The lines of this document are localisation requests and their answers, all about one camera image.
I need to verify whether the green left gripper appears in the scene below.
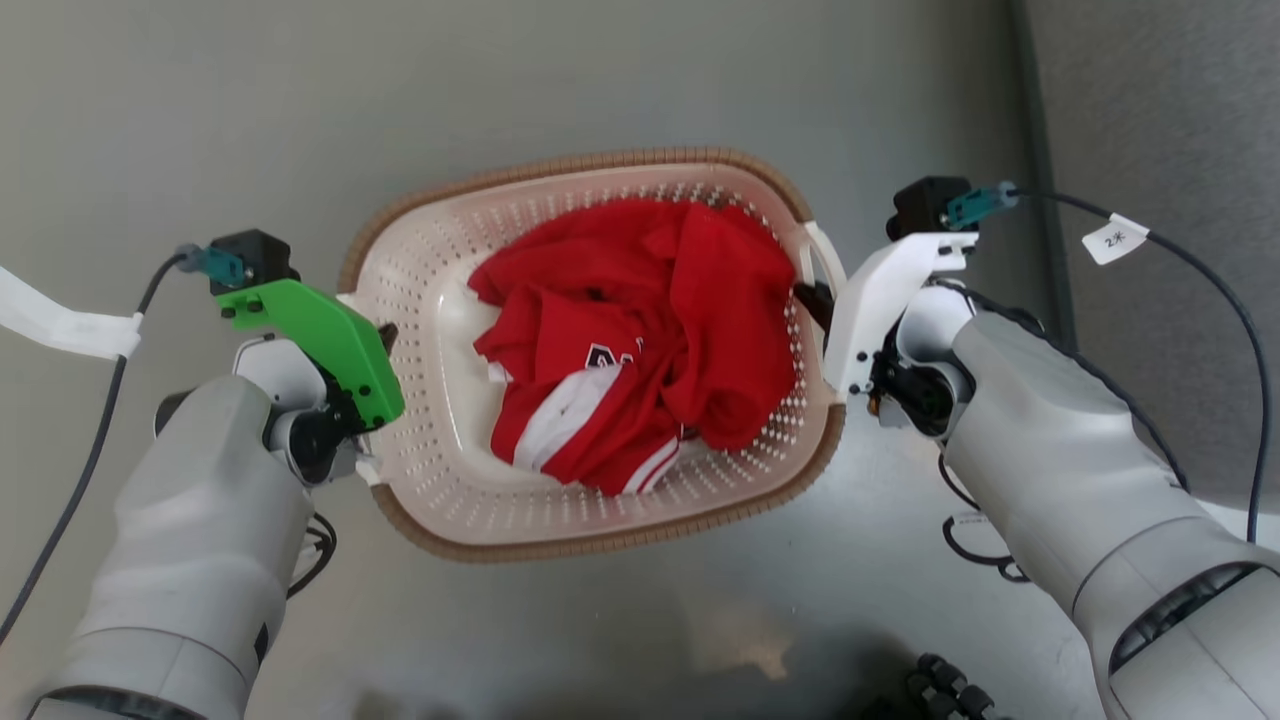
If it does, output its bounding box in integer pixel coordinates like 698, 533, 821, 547
216, 279, 407, 489

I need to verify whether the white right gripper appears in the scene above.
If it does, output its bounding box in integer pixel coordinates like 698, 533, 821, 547
794, 231, 980, 437

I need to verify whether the cream perforated laundry basket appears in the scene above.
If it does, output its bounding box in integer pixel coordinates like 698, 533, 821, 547
337, 147, 850, 564

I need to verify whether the red and white jersey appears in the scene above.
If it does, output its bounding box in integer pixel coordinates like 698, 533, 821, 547
467, 196, 802, 499

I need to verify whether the grey fabric sofa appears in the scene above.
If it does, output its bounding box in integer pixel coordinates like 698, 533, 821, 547
1008, 0, 1280, 506

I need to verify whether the teal left cable connector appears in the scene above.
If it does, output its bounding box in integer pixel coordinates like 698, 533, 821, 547
177, 243, 248, 288

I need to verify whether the teal cable connector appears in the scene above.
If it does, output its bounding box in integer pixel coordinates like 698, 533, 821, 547
944, 182, 1022, 231
177, 243, 248, 288

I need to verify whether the teal right cable connector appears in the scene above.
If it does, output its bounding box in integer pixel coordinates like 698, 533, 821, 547
944, 182, 1022, 231

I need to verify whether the white printed cable tag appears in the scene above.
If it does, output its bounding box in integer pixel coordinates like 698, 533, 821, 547
1081, 212, 1152, 267

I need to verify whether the black left camera cable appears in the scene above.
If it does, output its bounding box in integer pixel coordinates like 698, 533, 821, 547
0, 253, 191, 644

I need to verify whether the black camera cable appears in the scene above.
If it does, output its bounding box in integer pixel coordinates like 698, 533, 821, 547
0, 253, 191, 644
1010, 189, 1272, 546

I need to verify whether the white tape cable label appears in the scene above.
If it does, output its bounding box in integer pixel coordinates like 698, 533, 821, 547
0, 264, 143, 362

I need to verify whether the black right camera cable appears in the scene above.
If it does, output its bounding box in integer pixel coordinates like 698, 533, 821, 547
1010, 189, 1272, 546

